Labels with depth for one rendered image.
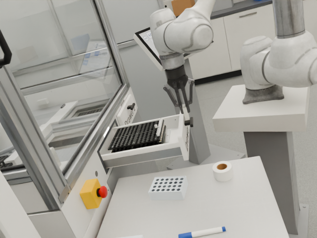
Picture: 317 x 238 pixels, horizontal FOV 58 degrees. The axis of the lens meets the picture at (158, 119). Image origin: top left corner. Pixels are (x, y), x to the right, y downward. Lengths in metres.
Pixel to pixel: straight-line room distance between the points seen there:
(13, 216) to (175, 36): 0.71
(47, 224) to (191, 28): 0.72
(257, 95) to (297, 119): 0.23
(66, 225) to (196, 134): 1.58
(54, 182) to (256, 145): 1.00
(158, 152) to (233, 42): 3.14
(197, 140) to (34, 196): 1.66
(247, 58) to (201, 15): 0.46
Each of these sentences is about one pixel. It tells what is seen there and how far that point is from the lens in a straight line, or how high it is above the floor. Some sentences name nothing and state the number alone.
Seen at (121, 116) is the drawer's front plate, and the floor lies 0.91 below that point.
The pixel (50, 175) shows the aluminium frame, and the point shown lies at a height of 1.04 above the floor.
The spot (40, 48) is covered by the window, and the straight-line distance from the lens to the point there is 1.01.
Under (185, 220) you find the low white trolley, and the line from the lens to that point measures 0.97.
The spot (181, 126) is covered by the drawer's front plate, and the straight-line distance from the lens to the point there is 1.12.
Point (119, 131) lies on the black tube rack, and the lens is 1.32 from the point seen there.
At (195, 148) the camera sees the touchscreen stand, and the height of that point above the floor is 0.20.
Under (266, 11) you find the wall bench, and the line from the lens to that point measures 4.11.
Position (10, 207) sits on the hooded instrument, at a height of 1.24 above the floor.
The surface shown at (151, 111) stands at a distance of 3.03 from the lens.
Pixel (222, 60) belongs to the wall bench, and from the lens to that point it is 4.15.
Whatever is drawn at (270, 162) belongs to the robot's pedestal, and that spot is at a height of 0.51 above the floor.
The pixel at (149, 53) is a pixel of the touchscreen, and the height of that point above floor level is 1.06.
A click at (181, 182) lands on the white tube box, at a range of 1.06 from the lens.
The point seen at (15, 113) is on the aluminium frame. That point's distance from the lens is 0.81.
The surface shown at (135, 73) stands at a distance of 2.91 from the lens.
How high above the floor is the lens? 1.43
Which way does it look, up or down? 24 degrees down
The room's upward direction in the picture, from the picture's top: 17 degrees counter-clockwise
